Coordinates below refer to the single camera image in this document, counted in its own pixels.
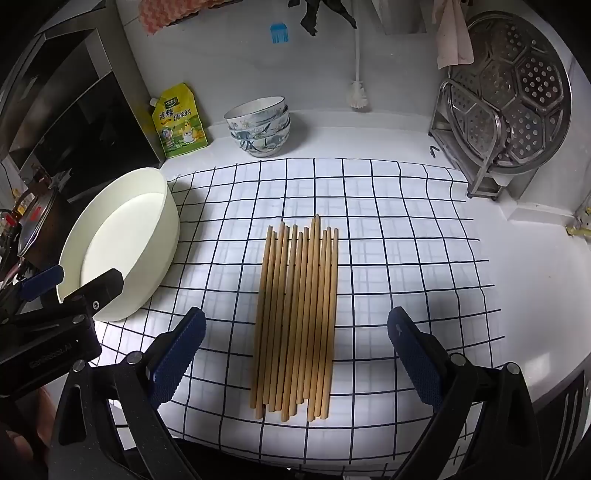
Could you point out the row of wooden chopsticks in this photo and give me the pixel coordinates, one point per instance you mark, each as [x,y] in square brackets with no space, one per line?
[295,323]

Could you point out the small blue wall hook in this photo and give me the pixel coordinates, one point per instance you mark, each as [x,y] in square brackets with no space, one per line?
[278,33]

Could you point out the floral ceramic bowl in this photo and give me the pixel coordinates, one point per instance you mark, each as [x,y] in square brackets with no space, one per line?
[263,145]
[254,113]
[272,129]

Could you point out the black range hood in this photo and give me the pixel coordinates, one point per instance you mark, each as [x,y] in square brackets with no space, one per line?
[92,115]

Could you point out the white round basin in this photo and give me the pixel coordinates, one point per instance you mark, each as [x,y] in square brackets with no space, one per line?
[138,207]

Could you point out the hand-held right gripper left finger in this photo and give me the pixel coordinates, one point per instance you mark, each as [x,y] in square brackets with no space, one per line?
[178,355]

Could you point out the yellow-green seasoning pouch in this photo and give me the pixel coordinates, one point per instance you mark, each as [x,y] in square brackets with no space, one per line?
[180,124]

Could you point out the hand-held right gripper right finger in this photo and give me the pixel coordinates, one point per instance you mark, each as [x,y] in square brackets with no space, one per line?
[415,360]

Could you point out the white dish brush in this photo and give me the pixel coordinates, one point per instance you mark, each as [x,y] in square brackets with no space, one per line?
[358,94]

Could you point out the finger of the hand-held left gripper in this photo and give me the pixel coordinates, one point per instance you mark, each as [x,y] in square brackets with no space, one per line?
[101,286]
[41,279]

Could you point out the pink hanging cloth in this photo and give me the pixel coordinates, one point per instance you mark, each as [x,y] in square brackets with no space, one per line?
[455,41]

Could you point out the perforated metal steamer tray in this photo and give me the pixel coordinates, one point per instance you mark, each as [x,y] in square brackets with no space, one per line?
[531,83]

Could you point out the black hanging cloth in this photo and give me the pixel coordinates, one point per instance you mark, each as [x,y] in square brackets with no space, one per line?
[309,18]

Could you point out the pink checkered dishcloth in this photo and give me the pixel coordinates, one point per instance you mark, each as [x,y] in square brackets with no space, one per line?
[161,16]

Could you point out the person's left forearm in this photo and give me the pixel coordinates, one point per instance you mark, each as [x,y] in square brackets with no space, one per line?
[41,415]

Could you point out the white black-checked cloth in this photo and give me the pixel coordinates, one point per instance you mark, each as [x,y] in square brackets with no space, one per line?
[392,230]

